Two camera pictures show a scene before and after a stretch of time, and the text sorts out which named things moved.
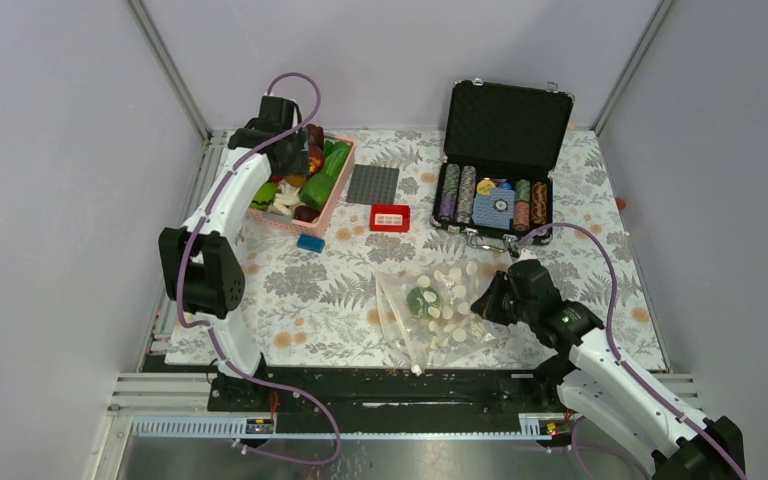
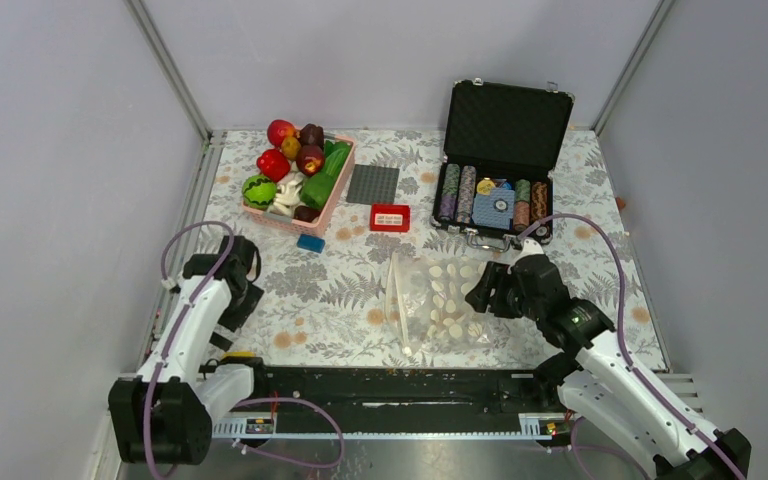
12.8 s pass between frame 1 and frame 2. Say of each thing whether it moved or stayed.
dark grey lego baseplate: stayed
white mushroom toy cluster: stayed
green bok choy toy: stayed
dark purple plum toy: stayed
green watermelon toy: stayed
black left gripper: moved
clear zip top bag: moved
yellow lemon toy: moved
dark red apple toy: stayed
